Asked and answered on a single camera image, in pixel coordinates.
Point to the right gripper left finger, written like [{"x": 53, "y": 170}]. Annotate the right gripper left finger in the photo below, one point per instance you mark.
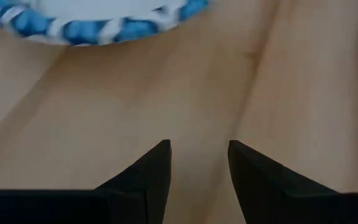
[{"x": 129, "y": 199}]

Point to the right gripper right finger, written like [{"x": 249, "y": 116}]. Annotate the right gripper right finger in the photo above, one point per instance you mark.
[{"x": 269, "y": 196}]

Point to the blue patterned white paper bowl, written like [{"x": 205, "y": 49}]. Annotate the blue patterned white paper bowl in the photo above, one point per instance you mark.
[{"x": 82, "y": 31}]

